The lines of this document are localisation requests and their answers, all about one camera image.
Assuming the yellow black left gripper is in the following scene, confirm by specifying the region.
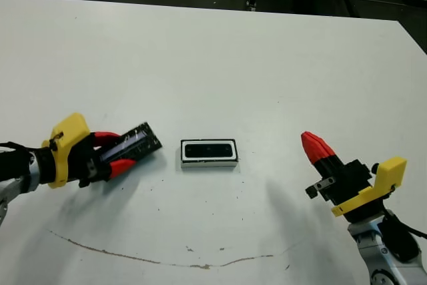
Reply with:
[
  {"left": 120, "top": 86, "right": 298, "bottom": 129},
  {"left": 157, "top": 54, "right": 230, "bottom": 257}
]
[{"left": 41, "top": 112, "right": 137, "bottom": 190}]

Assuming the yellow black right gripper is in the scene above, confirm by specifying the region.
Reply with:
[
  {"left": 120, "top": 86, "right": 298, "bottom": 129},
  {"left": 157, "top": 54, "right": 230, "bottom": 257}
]
[{"left": 300, "top": 131, "right": 408, "bottom": 223}]

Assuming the glossy black box lid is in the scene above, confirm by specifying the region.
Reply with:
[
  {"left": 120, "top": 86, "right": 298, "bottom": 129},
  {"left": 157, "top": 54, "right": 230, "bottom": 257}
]
[{"left": 99, "top": 121, "right": 163, "bottom": 166}]

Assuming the white camera box base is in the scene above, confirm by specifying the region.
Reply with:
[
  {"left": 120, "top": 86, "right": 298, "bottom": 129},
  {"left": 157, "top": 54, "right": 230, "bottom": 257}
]
[{"left": 179, "top": 137, "right": 239, "bottom": 170}]

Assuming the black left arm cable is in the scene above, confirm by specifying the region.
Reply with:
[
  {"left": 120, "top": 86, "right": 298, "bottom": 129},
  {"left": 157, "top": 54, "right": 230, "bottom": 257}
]
[{"left": 0, "top": 140, "right": 33, "bottom": 156}]

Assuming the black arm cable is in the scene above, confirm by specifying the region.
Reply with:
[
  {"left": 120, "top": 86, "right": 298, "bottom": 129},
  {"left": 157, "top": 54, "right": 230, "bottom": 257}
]
[
  {"left": 0, "top": 140, "right": 33, "bottom": 156},
  {"left": 399, "top": 220, "right": 427, "bottom": 238}
]

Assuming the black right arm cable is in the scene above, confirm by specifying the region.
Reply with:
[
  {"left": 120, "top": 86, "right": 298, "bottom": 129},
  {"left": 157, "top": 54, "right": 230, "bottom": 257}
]
[{"left": 399, "top": 220, "right": 427, "bottom": 238}]

